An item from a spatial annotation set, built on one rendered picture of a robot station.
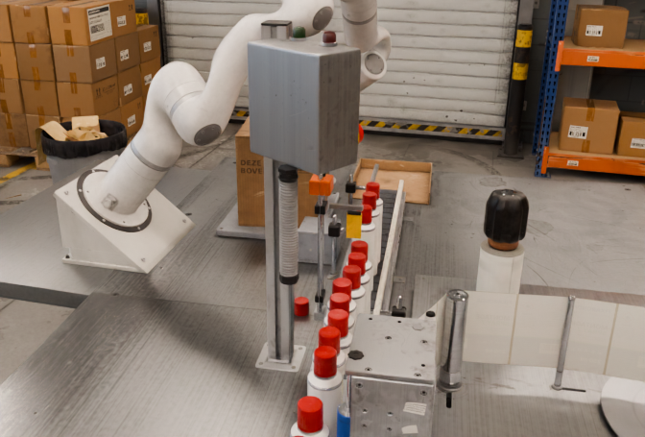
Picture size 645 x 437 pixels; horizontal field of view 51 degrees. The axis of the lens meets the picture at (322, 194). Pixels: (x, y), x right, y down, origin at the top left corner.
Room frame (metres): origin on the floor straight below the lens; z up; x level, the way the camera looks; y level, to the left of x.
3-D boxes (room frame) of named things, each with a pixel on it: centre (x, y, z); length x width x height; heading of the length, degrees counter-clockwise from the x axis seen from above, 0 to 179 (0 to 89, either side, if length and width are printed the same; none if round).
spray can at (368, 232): (1.36, -0.09, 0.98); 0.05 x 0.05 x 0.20
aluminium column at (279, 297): (1.17, 0.08, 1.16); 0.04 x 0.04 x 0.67; 80
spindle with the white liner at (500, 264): (1.22, -0.36, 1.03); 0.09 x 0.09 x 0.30
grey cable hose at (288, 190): (1.04, 0.06, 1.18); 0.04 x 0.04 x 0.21
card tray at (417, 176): (2.17, -0.24, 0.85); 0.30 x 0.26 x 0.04; 170
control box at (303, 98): (1.10, 0.03, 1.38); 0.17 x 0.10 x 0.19; 45
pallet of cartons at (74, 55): (5.16, 1.86, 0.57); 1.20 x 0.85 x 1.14; 168
